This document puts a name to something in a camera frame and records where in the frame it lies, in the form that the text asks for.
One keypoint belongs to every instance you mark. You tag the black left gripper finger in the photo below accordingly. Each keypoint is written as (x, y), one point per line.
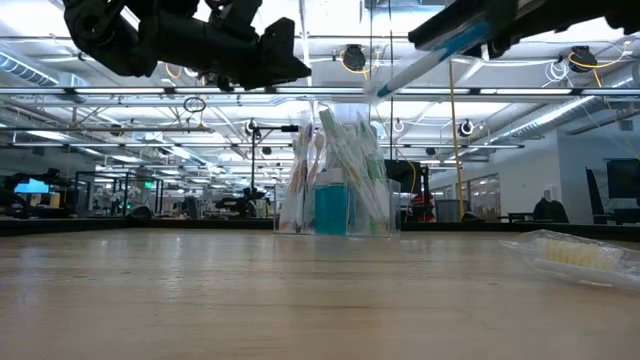
(277, 55)

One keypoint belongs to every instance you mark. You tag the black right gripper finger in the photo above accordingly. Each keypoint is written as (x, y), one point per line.
(475, 15)
(497, 42)

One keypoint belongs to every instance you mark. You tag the blue white toothbrush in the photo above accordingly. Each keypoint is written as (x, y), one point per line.
(425, 60)

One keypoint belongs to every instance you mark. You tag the green white toothbrush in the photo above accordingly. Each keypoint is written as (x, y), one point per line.
(335, 135)
(374, 167)

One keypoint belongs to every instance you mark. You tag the small blue mouthwash bottle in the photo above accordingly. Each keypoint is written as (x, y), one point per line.
(330, 210)

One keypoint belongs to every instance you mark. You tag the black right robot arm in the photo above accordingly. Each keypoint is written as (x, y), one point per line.
(625, 12)

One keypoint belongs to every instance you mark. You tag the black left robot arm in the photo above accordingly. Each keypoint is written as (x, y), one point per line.
(100, 30)

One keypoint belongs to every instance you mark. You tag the grey bin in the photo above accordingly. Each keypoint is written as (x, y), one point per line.
(447, 211)

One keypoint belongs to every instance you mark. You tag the person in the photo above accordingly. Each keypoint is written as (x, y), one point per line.
(550, 211)

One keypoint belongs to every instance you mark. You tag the small computer monitor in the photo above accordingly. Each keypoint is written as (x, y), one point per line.
(31, 186)

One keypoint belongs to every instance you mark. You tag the large dark wall monitor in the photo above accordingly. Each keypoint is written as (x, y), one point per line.
(624, 179)

